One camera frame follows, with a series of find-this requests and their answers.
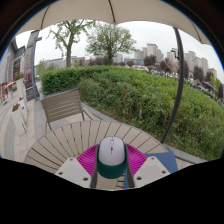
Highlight blue square mouse pad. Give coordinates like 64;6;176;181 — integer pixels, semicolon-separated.
123;150;179;190

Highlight grey sign pillar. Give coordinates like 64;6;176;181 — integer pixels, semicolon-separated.
23;29;43;102

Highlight dark curved parasol pole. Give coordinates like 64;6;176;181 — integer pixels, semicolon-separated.
160;26;185;145

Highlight white planter with orange flowers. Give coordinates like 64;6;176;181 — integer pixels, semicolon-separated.
10;102;28;137

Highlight beige parasol canopy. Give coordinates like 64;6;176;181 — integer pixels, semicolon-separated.
16;0;212;46

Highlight brown slatted outdoor chair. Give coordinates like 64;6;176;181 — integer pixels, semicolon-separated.
40;87;101;131

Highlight round full-crowned tree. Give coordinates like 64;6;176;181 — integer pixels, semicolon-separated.
84;21;137;66

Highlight distant apartment buildings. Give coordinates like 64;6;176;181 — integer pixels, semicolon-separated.
43;42;219;81

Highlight white planter with red flowers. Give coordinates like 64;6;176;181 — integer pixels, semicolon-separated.
13;72;28;101

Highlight tall thin-crowned tree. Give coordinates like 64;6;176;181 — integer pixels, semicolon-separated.
46;19;96;69

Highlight white and teal computer mouse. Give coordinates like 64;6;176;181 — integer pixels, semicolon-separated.
95;135;128;180

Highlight grey shopfront building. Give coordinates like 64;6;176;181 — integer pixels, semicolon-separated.
0;38;27;101

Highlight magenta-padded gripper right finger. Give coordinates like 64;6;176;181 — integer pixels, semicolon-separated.
123;143;172;190

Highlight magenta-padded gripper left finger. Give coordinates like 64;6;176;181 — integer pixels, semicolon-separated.
54;143;100;190

